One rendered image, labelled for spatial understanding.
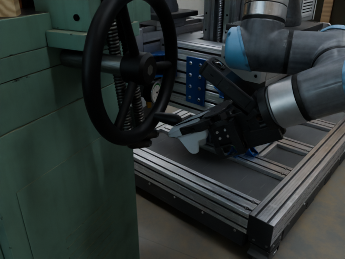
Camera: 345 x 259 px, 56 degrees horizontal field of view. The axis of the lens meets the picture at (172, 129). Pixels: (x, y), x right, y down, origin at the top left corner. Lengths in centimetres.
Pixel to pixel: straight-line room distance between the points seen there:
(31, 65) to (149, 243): 91
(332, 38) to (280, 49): 8
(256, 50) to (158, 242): 96
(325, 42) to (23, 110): 53
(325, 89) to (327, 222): 114
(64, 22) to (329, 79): 46
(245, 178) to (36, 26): 99
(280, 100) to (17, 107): 45
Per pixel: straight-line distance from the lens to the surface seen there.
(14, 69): 64
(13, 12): 64
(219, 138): 57
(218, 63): 55
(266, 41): 58
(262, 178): 138
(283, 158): 154
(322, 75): 50
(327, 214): 163
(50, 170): 74
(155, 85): 91
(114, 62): 62
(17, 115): 65
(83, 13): 63
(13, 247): 76
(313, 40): 58
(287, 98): 50
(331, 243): 150
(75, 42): 63
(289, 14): 106
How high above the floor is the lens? 98
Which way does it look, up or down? 27 degrees down
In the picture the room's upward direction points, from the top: straight up
